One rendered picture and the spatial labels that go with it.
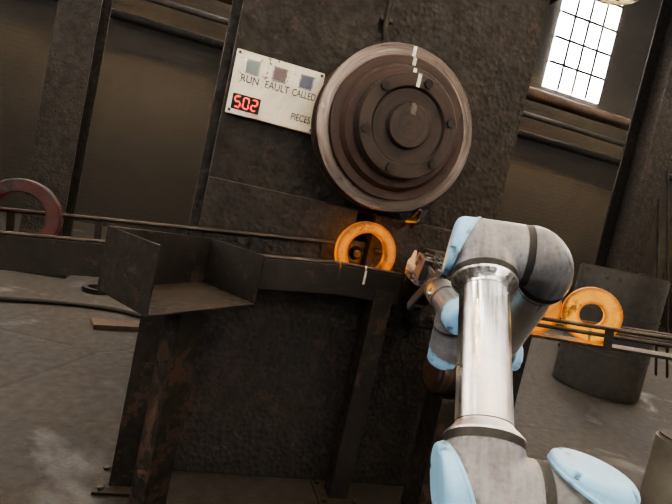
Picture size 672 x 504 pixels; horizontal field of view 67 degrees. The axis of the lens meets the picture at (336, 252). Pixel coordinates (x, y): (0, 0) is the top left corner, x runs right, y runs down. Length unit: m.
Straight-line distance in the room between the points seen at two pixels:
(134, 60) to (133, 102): 0.55
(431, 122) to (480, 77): 0.40
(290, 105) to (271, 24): 0.23
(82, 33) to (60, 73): 0.31
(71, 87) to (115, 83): 3.63
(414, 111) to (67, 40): 3.08
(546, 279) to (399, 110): 0.64
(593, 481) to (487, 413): 0.15
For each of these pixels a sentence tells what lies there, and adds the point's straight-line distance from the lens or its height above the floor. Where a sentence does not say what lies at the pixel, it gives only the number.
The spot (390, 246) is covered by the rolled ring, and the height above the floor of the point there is 0.78.
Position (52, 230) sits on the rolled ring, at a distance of 1.45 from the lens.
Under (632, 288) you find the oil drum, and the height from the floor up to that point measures 0.78.
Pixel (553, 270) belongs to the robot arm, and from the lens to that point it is 0.97.
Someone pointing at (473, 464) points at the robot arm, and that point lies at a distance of 0.75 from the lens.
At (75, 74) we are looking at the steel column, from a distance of 4.07.
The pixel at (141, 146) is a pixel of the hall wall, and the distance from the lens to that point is 7.54.
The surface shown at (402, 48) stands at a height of 1.33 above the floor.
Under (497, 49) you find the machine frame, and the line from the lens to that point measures 1.85.
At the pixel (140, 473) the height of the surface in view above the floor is 0.19.
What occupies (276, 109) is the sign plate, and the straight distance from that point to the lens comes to 1.54.
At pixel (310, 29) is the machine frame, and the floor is 1.36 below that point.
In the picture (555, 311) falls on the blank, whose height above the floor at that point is 0.71.
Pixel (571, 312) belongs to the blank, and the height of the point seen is 0.71.
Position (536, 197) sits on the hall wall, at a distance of 9.24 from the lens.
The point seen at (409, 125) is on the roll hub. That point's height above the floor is 1.11.
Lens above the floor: 0.85
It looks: 4 degrees down
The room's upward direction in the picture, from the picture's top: 12 degrees clockwise
